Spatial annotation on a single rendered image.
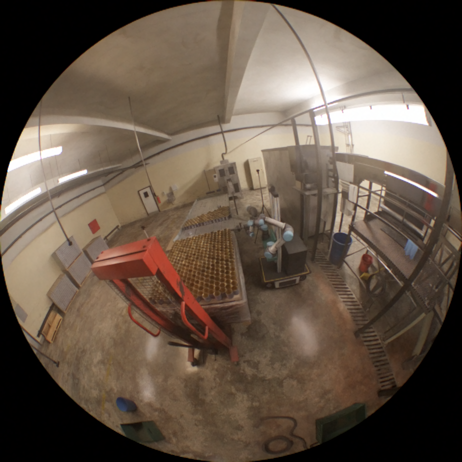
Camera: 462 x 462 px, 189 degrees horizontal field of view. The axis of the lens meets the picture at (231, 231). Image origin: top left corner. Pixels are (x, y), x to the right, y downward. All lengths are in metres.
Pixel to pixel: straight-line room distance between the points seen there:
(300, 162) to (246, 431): 4.18
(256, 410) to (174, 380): 1.32
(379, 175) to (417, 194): 0.59
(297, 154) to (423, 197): 1.99
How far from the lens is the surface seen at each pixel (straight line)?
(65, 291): 7.86
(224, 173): 7.22
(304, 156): 2.63
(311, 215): 3.55
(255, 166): 8.50
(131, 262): 0.77
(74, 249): 8.22
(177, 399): 2.76
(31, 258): 9.29
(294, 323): 2.52
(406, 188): 1.97
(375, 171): 2.16
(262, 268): 2.75
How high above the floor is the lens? 2.35
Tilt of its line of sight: 30 degrees down
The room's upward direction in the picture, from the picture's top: 15 degrees counter-clockwise
